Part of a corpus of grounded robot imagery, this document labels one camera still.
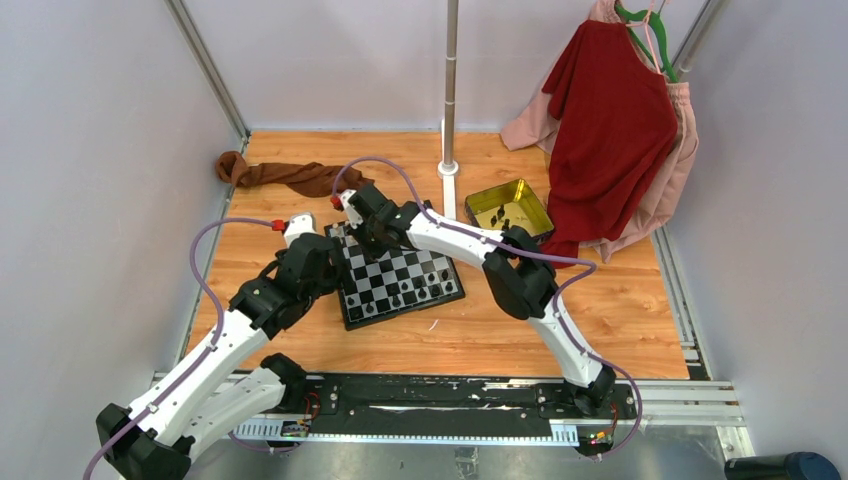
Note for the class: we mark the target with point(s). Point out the green hanger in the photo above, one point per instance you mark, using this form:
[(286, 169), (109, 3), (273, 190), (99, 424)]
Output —
[(648, 32)]

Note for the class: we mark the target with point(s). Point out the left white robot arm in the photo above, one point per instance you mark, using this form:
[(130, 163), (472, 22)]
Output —
[(164, 431)]

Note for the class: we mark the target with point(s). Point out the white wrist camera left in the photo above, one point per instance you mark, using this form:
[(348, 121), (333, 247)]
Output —
[(298, 225)]

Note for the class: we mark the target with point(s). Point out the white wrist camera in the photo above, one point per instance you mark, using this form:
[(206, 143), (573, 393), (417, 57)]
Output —
[(353, 216), (298, 225)]

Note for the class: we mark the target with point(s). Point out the metal pole with base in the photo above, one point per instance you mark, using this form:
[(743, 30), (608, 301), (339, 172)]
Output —
[(448, 167)]

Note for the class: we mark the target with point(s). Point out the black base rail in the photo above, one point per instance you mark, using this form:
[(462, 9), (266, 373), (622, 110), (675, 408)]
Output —
[(447, 406)]

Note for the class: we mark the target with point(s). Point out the brown cloth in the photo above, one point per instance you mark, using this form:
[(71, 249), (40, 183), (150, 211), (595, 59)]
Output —
[(312, 180)]

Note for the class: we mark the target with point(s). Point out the red shirt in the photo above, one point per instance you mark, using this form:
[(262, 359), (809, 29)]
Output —
[(616, 127)]

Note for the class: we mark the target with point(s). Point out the black white chessboard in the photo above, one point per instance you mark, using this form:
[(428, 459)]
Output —
[(397, 283)]

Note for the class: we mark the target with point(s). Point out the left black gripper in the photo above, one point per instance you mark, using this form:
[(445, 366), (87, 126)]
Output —
[(334, 281)]

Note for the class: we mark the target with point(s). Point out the dark blue object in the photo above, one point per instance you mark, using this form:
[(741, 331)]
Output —
[(792, 466)]

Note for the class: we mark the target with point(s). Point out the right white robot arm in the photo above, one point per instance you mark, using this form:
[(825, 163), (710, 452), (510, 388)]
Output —
[(522, 280)]

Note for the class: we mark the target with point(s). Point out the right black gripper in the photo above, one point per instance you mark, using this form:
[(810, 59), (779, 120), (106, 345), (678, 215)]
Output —
[(374, 252)]

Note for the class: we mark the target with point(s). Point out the gold metal tin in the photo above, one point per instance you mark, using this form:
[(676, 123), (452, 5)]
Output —
[(510, 204)]

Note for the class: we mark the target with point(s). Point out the pink garment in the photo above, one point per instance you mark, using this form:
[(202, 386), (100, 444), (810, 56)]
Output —
[(533, 126)]

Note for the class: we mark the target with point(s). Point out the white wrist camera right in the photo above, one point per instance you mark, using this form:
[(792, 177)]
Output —
[(353, 216)]

